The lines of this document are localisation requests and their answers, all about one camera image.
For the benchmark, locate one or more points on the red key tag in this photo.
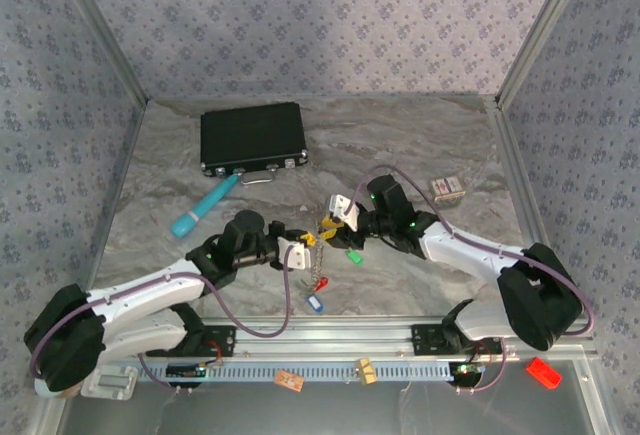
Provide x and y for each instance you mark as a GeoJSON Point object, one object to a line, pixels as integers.
{"type": "Point", "coordinates": [321, 285]}

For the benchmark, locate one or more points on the right circuit board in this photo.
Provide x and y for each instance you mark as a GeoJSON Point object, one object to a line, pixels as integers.
{"type": "Point", "coordinates": [469, 369]}

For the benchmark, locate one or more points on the aluminium table edge rail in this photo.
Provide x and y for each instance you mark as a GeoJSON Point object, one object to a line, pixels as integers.
{"type": "Point", "coordinates": [512, 155]}
{"type": "Point", "coordinates": [120, 180]}

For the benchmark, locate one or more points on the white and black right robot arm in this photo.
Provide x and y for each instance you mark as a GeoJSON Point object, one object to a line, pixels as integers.
{"type": "Point", "coordinates": [465, 252]}

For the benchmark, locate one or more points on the blue key tag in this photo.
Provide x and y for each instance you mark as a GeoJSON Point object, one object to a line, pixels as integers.
{"type": "Point", "coordinates": [314, 303]}

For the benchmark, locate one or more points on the small playing card box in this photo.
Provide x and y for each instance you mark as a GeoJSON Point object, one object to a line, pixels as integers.
{"type": "Point", "coordinates": [447, 187]}

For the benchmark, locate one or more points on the tan wooden block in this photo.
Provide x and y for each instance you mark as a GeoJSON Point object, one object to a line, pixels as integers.
{"type": "Point", "coordinates": [366, 371]}

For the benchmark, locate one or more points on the left circuit board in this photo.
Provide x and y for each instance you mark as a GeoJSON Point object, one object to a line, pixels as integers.
{"type": "Point", "coordinates": [187, 370]}

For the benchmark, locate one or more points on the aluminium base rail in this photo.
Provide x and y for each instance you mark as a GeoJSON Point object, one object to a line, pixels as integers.
{"type": "Point", "coordinates": [320, 337]}

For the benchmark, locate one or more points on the red plastic block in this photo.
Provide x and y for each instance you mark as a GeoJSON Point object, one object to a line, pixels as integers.
{"type": "Point", "coordinates": [544, 372]}

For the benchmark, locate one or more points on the aluminium frame post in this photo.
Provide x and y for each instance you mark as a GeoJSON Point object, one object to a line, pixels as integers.
{"type": "Point", "coordinates": [540, 30]}
{"type": "Point", "coordinates": [105, 30]}

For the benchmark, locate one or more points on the teal plastic tube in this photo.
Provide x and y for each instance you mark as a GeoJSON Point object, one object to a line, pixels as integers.
{"type": "Point", "coordinates": [200, 212]}

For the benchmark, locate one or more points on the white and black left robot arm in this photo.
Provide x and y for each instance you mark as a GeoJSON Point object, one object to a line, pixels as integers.
{"type": "Point", "coordinates": [145, 287]}

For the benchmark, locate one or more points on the white plastic holder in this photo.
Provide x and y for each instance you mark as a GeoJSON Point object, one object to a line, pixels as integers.
{"type": "Point", "coordinates": [110, 382]}

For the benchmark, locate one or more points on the circuit board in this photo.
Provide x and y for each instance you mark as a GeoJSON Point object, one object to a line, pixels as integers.
{"type": "Point", "coordinates": [187, 370]}
{"type": "Point", "coordinates": [469, 369]}

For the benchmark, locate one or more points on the metal key organiser with rings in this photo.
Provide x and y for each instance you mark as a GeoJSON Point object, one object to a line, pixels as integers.
{"type": "Point", "coordinates": [316, 265]}

